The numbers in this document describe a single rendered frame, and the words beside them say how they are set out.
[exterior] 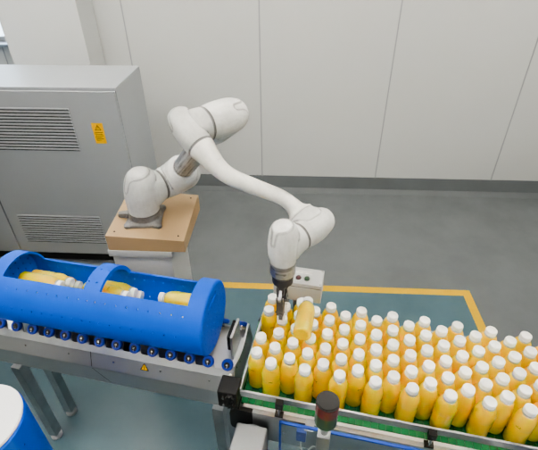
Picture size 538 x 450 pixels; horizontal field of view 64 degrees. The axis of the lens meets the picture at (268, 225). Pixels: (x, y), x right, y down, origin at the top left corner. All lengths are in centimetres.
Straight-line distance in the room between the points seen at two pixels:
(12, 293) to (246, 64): 286
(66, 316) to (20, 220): 214
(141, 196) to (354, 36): 254
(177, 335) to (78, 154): 199
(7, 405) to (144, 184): 100
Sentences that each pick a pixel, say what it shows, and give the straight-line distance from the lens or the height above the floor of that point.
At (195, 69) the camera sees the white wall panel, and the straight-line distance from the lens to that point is 415.
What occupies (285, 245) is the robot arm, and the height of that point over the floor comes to 146.
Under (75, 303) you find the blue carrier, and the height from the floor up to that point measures 118.
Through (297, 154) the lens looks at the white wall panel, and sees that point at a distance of 435.
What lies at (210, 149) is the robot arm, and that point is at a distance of 154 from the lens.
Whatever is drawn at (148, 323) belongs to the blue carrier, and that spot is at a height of 115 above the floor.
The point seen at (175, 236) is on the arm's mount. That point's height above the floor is 107.
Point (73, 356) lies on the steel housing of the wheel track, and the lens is 199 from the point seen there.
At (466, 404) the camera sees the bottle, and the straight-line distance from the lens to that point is 163.
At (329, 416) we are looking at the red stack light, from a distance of 126.
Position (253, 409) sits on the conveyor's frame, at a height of 90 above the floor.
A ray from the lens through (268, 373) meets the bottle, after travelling 156.
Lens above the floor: 232
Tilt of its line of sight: 36 degrees down
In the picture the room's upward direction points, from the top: 1 degrees counter-clockwise
